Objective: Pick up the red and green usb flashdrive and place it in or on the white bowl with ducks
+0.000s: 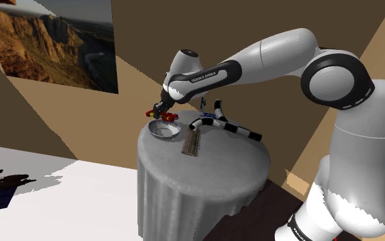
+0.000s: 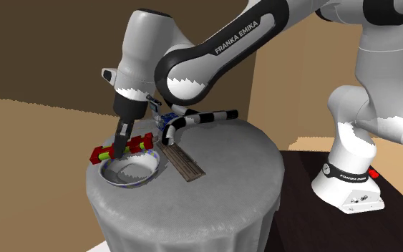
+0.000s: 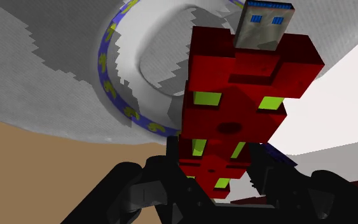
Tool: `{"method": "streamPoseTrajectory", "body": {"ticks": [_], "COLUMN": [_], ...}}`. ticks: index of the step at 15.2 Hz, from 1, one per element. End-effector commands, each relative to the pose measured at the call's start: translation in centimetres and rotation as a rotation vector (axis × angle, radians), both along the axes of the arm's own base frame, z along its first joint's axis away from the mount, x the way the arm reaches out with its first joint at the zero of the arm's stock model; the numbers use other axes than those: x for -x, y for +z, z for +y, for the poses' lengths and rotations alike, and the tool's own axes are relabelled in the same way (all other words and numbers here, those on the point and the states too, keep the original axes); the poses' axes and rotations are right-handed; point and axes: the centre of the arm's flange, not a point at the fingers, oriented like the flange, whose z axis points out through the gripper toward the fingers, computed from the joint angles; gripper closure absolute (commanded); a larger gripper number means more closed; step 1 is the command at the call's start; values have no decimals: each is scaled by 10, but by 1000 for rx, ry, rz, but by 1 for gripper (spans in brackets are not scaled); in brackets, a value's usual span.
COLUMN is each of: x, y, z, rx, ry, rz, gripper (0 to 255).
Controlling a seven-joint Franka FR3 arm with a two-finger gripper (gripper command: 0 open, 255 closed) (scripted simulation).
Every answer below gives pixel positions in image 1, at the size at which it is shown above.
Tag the brown ridged rectangular block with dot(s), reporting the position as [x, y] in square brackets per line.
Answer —
[191, 143]

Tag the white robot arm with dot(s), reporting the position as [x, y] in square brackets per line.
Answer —
[362, 143]

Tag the round table with grey cloth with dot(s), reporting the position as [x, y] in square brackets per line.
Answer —
[198, 187]

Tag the black and white striped tube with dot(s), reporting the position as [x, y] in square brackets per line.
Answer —
[227, 125]

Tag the grey metal bowl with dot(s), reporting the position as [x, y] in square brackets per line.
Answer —
[163, 130]

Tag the red and yellow toy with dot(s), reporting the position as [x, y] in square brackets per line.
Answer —
[170, 117]

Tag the canyon landscape wall picture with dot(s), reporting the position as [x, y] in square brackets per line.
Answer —
[45, 43]

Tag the small blue and white object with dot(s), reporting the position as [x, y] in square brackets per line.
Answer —
[208, 115]

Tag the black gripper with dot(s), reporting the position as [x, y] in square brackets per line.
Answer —
[166, 101]

